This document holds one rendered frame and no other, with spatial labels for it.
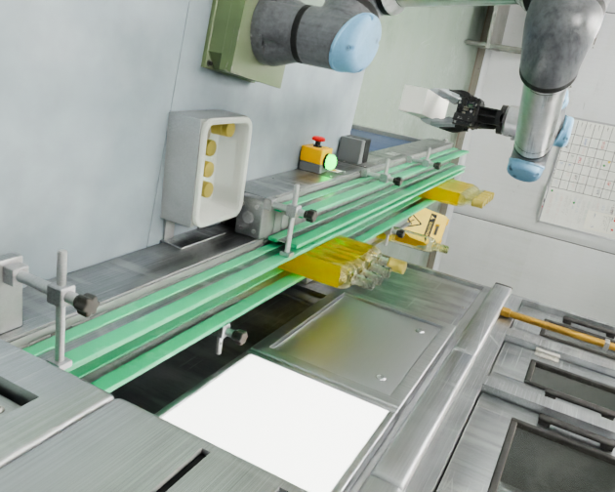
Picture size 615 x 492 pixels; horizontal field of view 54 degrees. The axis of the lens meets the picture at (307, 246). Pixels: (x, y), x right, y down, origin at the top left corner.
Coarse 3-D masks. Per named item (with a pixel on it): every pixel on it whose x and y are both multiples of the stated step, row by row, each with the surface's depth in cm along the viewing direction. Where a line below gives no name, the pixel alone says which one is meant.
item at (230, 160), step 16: (208, 128) 115; (240, 128) 130; (224, 144) 132; (240, 144) 131; (208, 160) 131; (224, 160) 133; (240, 160) 132; (224, 176) 134; (240, 176) 132; (224, 192) 135; (240, 192) 133; (208, 208) 132; (224, 208) 134; (240, 208) 135; (208, 224) 125
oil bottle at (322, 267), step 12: (312, 252) 145; (288, 264) 145; (300, 264) 143; (312, 264) 142; (324, 264) 140; (336, 264) 140; (348, 264) 141; (312, 276) 142; (324, 276) 141; (336, 276) 140; (348, 276) 139
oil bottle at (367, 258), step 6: (324, 246) 153; (330, 246) 152; (336, 246) 153; (342, 246) 154; (348, 246) 155; (342, 252) 151; (348, 252) 150; (354, 252) 151; (360, 252) 152; (366, 252) 153; (360, 258) 149; (366, 258) 149; (372, 258) 151; (366, 264) 149
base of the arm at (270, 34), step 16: (272, 0) 120; (288, 0) 121; (256, 16) 120; (272, 16) 119; (288, 16) 119; (256, 32) 121; (272, 32) 120; (288, 32) 119; (256, 48) 123; (272, 48) 122; (288, 48) 121; (272, 64) 127
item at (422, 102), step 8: (408, 88) 146; (416, 88) 146; (424, 88) 145; (408, 96) 147; (416, 96) 146; (424, 96) 145; (432, 96) 150; (400, 104) 148; (408, 104) 147; (416, 104) 146; (424, 104) 145; (432, 104) 152; (440, 104) 159; (408, 112) 153; (416, 112) 146; (424, 112) 147; (432, 112) 154; (440, 112) 161
